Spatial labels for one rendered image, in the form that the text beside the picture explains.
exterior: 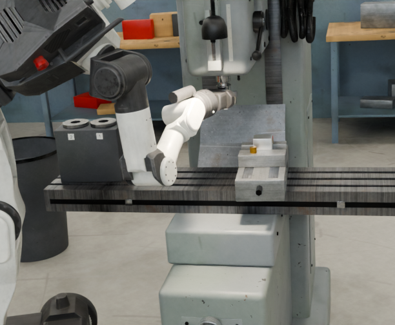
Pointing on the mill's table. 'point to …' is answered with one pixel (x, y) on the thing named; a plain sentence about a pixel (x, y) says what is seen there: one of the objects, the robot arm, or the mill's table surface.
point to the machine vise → (262, 178)
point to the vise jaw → (262, 158)
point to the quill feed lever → (258, 20)
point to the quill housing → (228, 10)
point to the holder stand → (89, 150)
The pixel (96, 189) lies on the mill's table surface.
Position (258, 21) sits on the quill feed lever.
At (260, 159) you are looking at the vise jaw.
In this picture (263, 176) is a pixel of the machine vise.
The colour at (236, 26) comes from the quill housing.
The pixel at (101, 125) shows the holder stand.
